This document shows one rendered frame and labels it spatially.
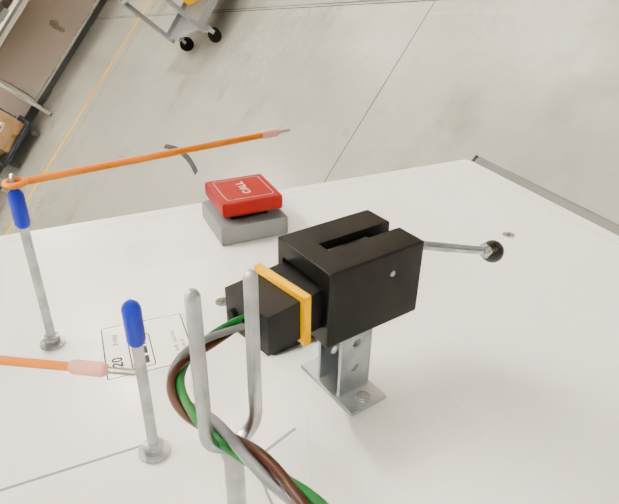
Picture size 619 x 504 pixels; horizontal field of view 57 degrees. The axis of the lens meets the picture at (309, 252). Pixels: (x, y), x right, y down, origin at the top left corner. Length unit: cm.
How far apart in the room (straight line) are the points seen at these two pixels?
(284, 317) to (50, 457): 13
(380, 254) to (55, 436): 18
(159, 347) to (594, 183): 143
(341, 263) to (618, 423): 17
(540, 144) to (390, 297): 156
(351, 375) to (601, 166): 143
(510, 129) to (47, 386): 170
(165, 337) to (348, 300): 14
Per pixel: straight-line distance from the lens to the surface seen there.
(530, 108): 191
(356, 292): 26
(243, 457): 16
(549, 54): 202
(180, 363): 22
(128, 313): 24
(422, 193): 56
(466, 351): 36
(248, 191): 46
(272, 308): 24
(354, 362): 30
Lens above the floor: 133
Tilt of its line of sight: 37 degrees down
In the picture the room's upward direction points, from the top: 58 degrees counter-clockwise
